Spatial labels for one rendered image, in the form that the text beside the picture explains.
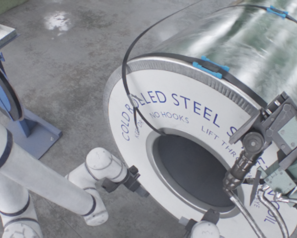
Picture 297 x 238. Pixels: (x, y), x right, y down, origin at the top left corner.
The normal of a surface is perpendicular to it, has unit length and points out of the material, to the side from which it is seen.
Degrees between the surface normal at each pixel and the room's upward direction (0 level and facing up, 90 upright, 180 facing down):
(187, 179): 19
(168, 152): 66
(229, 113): 90
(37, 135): 0
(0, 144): 74
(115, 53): 0
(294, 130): 58
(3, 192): 90
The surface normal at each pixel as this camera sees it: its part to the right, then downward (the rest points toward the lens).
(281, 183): -0.36, 0.19
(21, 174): 0.61, 0.50
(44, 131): -0.01, -0.69
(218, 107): -0.67, 0.55
